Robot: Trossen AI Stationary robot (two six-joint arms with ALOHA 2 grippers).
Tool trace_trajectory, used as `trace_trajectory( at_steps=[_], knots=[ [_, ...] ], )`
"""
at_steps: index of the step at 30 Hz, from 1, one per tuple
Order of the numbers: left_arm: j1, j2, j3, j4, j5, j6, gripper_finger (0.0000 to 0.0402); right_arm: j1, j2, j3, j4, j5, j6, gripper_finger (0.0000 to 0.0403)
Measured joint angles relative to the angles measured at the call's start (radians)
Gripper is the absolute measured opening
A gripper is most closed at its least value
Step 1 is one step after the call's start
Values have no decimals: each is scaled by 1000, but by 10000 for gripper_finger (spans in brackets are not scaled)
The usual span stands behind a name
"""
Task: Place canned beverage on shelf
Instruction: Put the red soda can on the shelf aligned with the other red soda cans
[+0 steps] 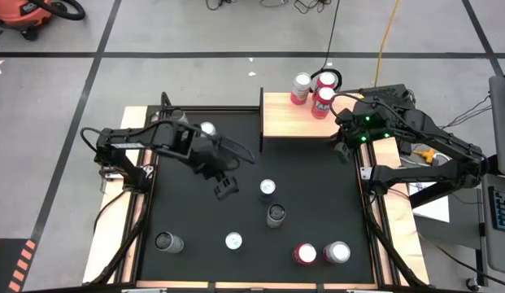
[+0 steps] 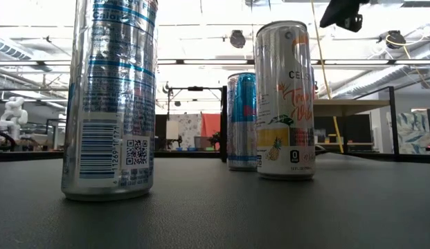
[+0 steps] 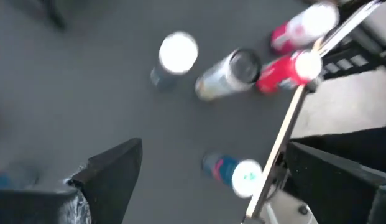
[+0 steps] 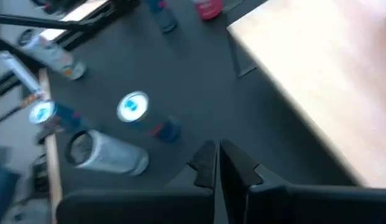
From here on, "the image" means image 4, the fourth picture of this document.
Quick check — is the light wooden shelf board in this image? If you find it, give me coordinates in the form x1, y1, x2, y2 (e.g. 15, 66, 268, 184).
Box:
226, 0, 386, 189

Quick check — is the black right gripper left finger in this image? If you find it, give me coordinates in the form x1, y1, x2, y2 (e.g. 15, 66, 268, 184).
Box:
55, 141, 217, 224

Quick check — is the pink white Spindrift can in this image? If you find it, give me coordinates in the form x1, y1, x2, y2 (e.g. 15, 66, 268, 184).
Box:
192, 0, 224, 21

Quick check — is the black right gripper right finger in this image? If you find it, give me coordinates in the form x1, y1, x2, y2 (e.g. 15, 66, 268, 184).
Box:
219, 139, 386, 224

